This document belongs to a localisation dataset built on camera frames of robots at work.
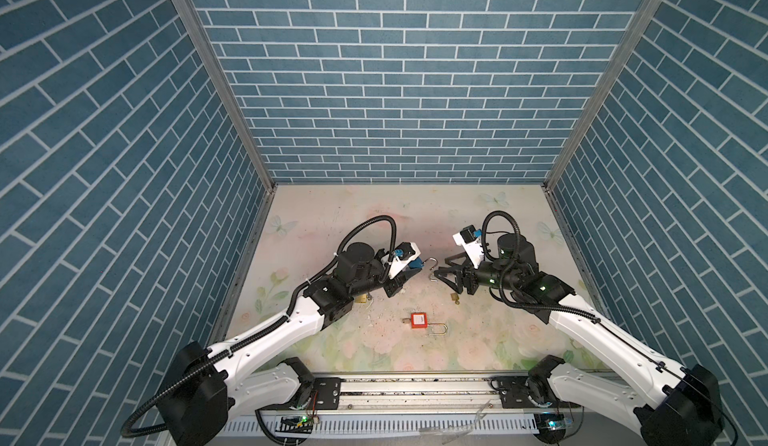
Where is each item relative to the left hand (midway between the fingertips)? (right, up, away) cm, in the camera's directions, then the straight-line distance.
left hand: (415, 262), depth 74 cm
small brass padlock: (+13, -14, +17) cm, 26 cm away
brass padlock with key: (-15, -14, +17) cm, 27 cm away
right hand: (+6, 0, 0) cm, 6 cm away
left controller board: (-29, -39, -3) cm, 48 cm away
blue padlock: (0, 0, -1) cm, 1 cm away
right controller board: (+32, -38, -3) cm, 50 cm away
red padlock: (+2, -18, +11) cm, 21 cm away
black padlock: (+4, -3, -3) cm, 6 cm away
